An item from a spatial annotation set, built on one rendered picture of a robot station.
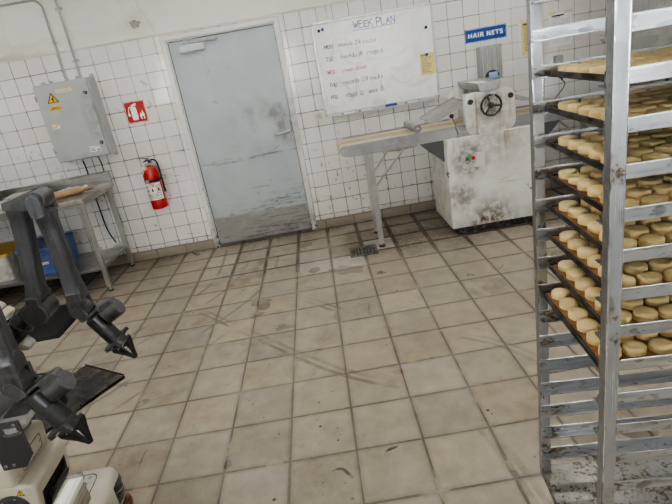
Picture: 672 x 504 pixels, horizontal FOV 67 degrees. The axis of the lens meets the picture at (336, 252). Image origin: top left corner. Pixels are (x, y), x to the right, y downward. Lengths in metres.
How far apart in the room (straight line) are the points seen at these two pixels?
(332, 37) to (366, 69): 0.43
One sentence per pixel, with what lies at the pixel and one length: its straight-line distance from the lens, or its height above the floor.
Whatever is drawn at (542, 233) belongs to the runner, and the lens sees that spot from 1.60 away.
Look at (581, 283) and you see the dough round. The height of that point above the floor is 0.97.
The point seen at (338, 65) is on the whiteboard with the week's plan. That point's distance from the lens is 5.10.
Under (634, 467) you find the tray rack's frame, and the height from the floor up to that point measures 0.15.
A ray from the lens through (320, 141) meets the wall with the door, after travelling 5.15.
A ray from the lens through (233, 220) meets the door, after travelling 5.40.
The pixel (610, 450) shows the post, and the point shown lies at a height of 0.66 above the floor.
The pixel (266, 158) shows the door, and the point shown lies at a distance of 5.22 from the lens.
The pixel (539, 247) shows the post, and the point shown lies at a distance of 1.61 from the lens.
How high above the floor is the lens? 1.61
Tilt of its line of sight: 20 degrees down
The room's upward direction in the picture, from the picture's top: 10 degrees counter-clockwise
